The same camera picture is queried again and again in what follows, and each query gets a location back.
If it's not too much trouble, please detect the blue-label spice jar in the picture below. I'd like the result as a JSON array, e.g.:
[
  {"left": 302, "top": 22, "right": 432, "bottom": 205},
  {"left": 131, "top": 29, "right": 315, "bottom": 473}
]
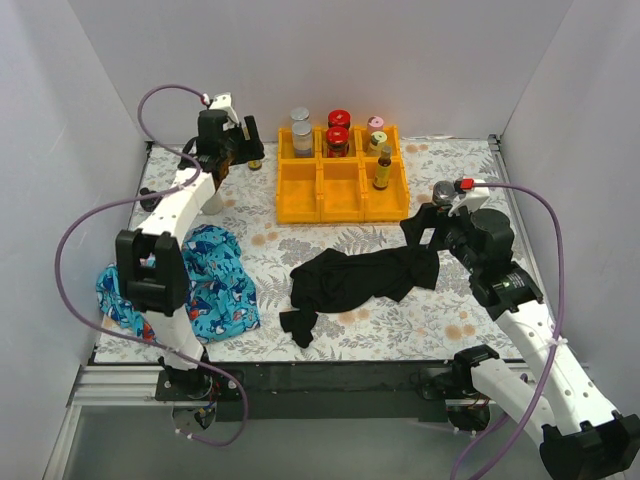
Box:
[
  {"left": 291, "top": 121, "right": 314, "bottom": 158},
  {"left": 289, "top": 107, "right": 310, "bottom": 123}
]

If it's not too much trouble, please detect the red-lid sauce jar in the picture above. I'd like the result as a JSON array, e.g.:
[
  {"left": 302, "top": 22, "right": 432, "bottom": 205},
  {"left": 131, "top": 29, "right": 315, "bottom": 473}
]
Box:
[
  {"left": 325, "top": 126, "right": 349, "bottom": 158},
  {"left": 327, "top": 109, "right": 351, "bottom": 130}
]

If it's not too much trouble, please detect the yellow-lid spice shaker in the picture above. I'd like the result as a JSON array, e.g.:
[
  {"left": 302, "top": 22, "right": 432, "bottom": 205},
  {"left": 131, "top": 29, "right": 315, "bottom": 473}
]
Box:
[{"left": 366, "top": 131, "right": 388, "bottom": 157}]

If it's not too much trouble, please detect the pink-lid spice shaker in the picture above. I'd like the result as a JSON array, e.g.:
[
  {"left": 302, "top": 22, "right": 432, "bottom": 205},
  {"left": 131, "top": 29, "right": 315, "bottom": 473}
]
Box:
[{"left": 367, "top": 115, "right": 385, "bottom": 135}]

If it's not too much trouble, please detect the small yellow-label sauce bottle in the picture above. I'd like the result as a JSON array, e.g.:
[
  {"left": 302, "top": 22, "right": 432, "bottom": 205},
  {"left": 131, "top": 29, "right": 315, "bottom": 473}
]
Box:
[{"left": 248, "top": 160, "right": 262, "bottom": 171}]

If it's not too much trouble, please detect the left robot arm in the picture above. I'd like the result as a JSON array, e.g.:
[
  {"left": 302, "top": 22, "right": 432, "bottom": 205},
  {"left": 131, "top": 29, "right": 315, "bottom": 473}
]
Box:
[{"left": 115, "top": 108, "right": 264, "bottom": 400}]

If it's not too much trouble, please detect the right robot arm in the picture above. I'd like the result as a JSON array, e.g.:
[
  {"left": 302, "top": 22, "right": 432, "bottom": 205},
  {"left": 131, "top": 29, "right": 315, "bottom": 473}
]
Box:
[{"left": 400, "top": 204, "right": 639, "bottom": 479}]

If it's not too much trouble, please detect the grey-lid spice shaker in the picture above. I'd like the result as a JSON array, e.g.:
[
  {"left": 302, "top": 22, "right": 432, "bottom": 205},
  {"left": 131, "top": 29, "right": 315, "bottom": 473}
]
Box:
[{"left": 432, "top": 180, "right": 458, "bottom": 206}]

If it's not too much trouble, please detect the black-cap white bottle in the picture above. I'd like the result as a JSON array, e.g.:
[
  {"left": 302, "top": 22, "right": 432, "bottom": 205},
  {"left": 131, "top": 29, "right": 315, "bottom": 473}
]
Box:
[{"left": 201, "top": 194, "right": 224, "bottom": 216}]

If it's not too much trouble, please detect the orange six-compartment bin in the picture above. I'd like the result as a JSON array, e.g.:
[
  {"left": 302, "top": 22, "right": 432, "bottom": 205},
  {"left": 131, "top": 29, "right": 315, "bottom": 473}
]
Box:
[{"left": 275, "top": 125, "right": 410, "bottom": 224}]

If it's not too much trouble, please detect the black cloth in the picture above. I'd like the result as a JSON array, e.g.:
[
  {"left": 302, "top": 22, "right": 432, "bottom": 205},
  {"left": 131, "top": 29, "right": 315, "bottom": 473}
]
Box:
[{"left": 279, "top": 245, "right": 439, "bottom": 349}]

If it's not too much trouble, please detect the small black-cap bottle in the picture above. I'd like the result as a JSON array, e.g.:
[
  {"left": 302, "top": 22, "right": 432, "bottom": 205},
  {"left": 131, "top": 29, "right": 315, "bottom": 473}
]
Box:
[{"left": 139, "top": 187, "right": 163, "bottom": 213}]

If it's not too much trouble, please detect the blue shark-print cloth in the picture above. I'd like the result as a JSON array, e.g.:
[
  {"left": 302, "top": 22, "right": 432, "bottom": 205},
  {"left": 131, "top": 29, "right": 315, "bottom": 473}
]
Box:
[{"left": 96, "top": 225, "right": 260, "bottom": 344}]

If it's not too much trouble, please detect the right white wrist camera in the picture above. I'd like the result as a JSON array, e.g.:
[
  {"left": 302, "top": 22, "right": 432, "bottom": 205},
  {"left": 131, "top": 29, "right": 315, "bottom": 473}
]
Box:
[{"left": 448, "top": 178, "right": 490, "bottom": 217}]

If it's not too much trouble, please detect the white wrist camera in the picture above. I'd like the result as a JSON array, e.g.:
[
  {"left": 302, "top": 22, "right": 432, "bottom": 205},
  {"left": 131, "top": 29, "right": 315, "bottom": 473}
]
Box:
[
  {"left": 200, "top": 92, "right": 240, "bottom": 125},
  {"left": 448, "top": 178, "right": 490, "bottom": 217}
]

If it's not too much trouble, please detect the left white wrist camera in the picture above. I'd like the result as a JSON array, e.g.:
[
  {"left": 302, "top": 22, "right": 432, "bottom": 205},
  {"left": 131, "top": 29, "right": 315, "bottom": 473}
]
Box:
[{"left": 200, "top": 92, "right": 240, "bottom": 125}]

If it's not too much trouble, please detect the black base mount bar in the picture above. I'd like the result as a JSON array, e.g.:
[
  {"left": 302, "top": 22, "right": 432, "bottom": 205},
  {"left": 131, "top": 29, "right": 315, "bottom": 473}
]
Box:
[{"left": 154, "top": 362, "right": 506, "bottom": 424}]

